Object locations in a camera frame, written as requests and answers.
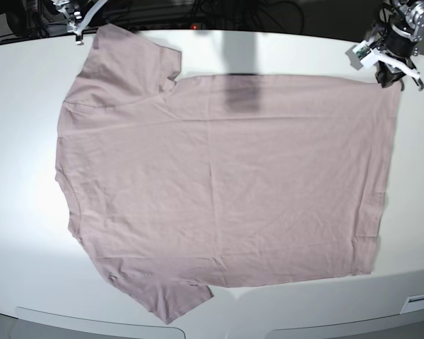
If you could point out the mauve T-shirt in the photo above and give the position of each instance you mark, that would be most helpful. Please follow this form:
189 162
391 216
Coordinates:
175 185

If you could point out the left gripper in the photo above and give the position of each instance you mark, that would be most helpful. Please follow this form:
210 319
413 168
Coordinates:
389 68

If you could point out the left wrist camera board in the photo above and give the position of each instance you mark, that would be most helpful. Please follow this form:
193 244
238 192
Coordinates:
361 50

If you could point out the power strip with red light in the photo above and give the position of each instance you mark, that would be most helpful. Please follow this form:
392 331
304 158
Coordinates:
164 26

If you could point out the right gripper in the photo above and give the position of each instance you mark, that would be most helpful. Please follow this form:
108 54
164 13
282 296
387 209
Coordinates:
78 14

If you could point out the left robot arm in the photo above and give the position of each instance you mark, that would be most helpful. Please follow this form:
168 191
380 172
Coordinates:
392 42

